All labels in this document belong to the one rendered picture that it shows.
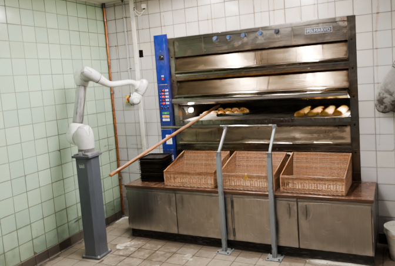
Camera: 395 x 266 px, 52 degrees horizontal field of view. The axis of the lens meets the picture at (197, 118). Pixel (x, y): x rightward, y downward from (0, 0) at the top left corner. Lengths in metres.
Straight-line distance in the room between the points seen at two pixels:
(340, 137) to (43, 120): 2.85
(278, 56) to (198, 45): 0.89
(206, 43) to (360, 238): 2.38
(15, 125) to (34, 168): 0.46
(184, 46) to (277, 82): 1.11
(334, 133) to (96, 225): 2.41
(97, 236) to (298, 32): 2.73
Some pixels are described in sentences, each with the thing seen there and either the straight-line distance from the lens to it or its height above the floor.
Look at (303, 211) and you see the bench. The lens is 3.68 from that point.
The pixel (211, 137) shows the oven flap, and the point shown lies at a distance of 4.38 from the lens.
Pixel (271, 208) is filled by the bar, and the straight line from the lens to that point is 3.68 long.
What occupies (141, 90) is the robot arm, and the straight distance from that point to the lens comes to 4.24.
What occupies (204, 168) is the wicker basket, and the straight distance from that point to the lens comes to 4.40.
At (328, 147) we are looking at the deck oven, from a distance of 4.06.
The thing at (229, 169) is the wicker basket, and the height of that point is 0.70.
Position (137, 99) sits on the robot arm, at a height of 1.47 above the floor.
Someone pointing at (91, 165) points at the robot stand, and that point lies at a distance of 3.92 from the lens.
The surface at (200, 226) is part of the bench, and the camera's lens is 4.08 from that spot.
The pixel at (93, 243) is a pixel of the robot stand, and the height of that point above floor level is 0.15.
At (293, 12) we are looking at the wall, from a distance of 4.07.
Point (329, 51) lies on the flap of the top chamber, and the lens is 3.98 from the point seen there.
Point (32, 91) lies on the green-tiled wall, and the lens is 4.14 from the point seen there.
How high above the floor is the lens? 1.64
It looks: 6 degrees down
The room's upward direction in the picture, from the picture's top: 4 degrees counter-clockwise
